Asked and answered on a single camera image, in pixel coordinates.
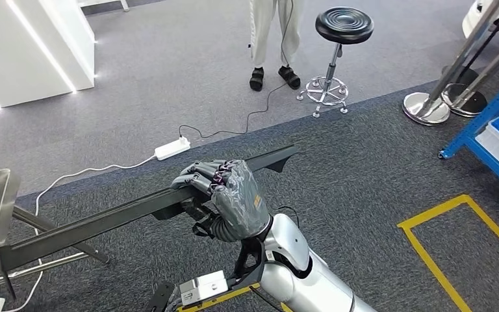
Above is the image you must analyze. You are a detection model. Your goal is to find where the black robot bracket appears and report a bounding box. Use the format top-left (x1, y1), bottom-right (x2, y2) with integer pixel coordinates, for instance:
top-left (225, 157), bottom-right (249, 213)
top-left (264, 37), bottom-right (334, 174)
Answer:
top-left (145, 281), bottom-right (176, 312)

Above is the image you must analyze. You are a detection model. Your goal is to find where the white power strip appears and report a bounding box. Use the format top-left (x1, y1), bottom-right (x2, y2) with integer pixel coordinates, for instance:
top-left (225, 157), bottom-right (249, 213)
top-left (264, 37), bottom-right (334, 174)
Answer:
top-left (153, 136), bottom-right (192, 161)

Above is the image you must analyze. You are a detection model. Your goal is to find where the person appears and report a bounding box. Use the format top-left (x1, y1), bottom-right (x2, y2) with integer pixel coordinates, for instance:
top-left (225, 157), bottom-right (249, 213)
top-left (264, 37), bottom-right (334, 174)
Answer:
top-left (248, 0), bottom-right (303, 92)

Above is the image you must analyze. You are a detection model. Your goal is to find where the black floor cable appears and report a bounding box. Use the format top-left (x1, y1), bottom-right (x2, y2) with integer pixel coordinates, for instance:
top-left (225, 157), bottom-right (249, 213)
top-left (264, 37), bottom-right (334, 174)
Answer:
top-left (177, 0), bottom-right (296, 140)

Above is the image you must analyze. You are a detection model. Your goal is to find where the white lit cabinet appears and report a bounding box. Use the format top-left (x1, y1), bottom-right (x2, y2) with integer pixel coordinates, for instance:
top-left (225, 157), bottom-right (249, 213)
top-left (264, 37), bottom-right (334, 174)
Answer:
top-left (0, 0), bottom-right (96, 114)

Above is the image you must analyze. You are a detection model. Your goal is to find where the black camera bracket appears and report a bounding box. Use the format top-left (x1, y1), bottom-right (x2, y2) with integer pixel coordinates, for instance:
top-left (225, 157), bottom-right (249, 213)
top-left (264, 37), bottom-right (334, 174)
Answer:
top-left (225, 237), bottom-right (268, 289)

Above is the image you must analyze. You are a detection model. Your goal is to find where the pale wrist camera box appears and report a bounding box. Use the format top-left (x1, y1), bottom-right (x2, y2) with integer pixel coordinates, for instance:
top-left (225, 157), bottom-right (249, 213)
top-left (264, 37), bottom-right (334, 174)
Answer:
top-left (179, 270), bottom-right (229, 307)

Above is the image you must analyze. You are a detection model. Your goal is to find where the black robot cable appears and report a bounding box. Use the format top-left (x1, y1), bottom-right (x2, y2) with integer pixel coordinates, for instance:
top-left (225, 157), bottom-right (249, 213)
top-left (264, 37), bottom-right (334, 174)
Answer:
top-left (249, 286), bottom-right (283, 312)

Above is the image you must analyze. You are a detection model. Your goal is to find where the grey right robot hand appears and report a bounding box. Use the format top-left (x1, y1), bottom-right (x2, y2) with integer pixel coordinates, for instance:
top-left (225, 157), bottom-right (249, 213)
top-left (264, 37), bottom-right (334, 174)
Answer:
top-left (171, 159), bottom-right (273, 240)

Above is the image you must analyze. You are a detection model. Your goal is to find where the black round stool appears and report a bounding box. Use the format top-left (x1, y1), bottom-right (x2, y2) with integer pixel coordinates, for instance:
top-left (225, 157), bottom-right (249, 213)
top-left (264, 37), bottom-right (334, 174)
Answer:
top-left (296, 6), bottom-right (375, 119)

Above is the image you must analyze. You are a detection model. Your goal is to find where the blue metal shelf rack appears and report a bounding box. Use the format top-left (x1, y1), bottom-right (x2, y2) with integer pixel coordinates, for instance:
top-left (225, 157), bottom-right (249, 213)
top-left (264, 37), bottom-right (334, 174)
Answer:
top-left (438, 68), bottom-right (499, 202)

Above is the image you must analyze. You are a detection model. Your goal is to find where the black stanchion post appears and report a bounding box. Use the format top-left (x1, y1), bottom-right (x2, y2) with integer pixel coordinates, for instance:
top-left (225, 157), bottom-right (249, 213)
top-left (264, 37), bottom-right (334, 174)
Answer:
top-left (441, 0), bottom-right (499, 87)

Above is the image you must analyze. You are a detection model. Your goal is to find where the white power cable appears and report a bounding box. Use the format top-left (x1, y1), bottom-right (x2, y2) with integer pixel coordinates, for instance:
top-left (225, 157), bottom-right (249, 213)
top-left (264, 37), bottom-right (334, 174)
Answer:
top-left (0, 154), bottom-right (158, 312)

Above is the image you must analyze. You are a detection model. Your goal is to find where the chrome stanchion post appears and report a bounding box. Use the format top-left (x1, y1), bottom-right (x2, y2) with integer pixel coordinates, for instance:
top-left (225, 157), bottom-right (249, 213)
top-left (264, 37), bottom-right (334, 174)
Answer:
top-left (441, 30), bottom-right (499, 118)
top-left (402, 0), bottom-right (499, 127)

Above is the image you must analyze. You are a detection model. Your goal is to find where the black plastic plate frame part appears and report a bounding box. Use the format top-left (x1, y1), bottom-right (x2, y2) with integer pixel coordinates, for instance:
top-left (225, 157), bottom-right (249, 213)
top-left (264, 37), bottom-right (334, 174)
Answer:
top-left (0, 144), bottom-right (300, 301)

